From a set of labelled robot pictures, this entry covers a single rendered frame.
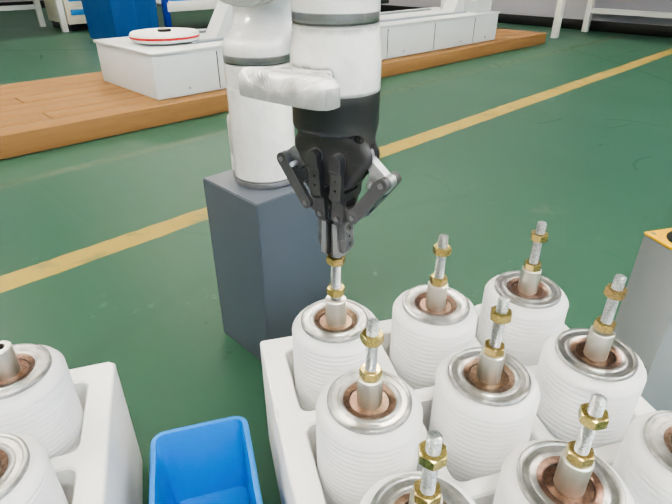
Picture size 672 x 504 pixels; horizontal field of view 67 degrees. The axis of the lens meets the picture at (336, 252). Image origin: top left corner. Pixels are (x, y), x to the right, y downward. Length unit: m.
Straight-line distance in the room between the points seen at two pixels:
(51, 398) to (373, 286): 0.68
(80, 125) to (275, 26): 1.47
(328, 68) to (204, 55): 2.01
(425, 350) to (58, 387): 0.37
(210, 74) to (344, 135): 2.02
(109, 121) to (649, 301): 1.89
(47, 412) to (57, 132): 1.62
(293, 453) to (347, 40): 0.37
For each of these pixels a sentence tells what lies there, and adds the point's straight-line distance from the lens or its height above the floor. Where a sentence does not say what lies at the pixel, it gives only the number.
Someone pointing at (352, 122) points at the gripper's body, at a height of 0.48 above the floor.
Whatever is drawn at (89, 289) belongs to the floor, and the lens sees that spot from 1.17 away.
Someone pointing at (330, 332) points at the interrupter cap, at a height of 0.25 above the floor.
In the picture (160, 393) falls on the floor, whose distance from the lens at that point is 0.88.
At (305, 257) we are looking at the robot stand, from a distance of 0.81.
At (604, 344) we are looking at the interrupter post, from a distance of 0.56.
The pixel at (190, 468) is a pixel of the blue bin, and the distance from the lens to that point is 0.69.
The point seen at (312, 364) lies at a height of 0.23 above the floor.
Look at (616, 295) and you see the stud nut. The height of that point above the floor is 0.33.
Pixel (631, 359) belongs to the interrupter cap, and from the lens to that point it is 0.58.
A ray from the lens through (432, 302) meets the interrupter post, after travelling 0.58.
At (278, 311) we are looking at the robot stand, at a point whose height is 0.11.
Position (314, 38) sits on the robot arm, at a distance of 0.41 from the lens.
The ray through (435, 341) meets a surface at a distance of 0.56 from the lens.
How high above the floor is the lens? 0.59
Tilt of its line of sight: 30 degrees down
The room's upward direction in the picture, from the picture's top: straight up
